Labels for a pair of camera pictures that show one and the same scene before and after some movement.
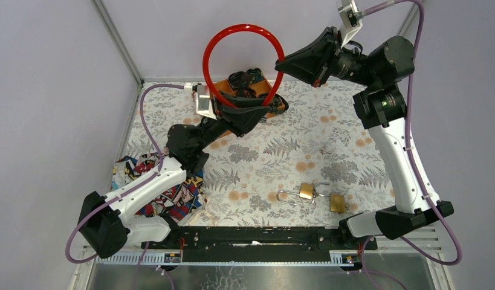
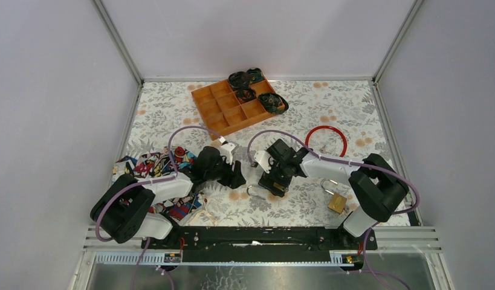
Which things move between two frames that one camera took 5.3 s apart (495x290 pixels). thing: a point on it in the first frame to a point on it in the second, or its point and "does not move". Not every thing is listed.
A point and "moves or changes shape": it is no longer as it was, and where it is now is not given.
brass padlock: x=337 y=203 moves or changes shape
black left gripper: x=226 y=116 to x=234 y=176
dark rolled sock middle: x=249 y=93 does not move
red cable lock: x=218 y=36 to x=321 y=127
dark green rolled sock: x=255 y=75 does not move
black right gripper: x=314 y=63 to x=267 y=179
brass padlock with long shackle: x=306 y=191 to x=275 y=185
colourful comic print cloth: x=174 y=202 does not move
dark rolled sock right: x=278 y=104 does not move
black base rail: x=262 y=244 does not move
